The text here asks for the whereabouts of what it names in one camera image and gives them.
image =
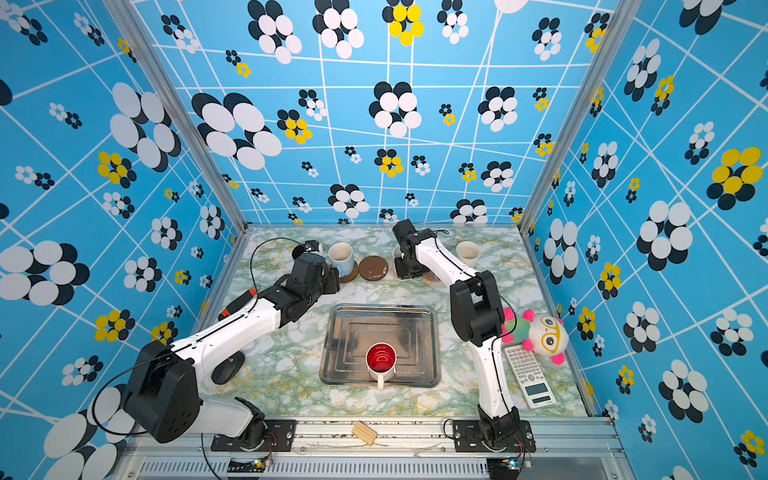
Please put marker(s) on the white mug blue handle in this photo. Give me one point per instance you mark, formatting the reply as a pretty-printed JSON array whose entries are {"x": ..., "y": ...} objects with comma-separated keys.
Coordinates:
[{"x": 341, "y": 255}]

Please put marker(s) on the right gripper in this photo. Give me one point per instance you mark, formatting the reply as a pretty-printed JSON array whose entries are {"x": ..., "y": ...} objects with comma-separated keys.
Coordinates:
[{"x": 402, "y": 273}]

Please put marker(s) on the black computer mouse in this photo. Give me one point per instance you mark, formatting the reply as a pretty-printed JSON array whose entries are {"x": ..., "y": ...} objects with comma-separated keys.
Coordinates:
[{"x": 227, "y": 369}]

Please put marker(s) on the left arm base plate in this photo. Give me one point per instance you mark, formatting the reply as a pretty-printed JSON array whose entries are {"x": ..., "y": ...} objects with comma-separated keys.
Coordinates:
[{"x": 270, "y": 435}]

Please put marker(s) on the dark brown round coaster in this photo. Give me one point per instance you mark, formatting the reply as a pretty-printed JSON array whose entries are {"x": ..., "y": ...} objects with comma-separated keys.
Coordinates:
[{"x": 352, "y": 275}]

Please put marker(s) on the red inside mug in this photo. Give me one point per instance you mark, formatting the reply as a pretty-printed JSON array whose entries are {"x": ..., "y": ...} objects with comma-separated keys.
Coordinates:
[{"x": 381, "y": 361}]

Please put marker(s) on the scratched brown round coaster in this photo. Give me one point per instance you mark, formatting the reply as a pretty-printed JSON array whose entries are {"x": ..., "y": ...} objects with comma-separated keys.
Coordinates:
[{"x": 373, "y": 268}]

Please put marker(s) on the black mug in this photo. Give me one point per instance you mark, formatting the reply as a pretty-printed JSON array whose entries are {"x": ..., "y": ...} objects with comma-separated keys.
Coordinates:
[{"x": 300, "y": 250}]

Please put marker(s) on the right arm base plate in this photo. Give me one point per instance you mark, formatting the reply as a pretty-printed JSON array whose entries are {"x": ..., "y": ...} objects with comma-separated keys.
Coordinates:
[{"x": 470, "y": 436}]

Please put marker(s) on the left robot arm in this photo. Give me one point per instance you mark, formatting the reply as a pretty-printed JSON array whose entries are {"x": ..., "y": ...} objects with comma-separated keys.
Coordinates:
[{"x": 162, "y": 392}]

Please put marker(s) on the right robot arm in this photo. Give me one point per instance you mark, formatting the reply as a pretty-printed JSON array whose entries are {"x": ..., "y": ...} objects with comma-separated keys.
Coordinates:
[{"x": 477, "y": 317}]

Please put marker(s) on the white calculator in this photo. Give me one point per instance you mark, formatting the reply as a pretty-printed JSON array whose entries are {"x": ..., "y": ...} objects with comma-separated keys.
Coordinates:
[{"x": 529, "y": 375}]

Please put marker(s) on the pink plush toy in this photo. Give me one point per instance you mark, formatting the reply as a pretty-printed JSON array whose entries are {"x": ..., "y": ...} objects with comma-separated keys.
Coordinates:
[{"x": 547, "y": 336}]

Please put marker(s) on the metal tray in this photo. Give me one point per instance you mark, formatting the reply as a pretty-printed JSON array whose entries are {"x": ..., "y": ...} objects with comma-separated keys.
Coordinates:
[{"x": 353, "y": 329}]

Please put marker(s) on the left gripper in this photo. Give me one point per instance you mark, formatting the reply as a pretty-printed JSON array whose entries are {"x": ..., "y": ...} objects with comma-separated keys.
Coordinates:
[{"x": 331, "y": 277}]

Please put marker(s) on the aluminium front rail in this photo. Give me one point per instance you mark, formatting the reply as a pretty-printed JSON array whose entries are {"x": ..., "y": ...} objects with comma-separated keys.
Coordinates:
[{"x": 406, "y": 448}]

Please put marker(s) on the small wooden block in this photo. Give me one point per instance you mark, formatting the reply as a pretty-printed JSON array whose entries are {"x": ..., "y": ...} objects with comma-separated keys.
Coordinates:
[{"x": 364, "y": 433}]

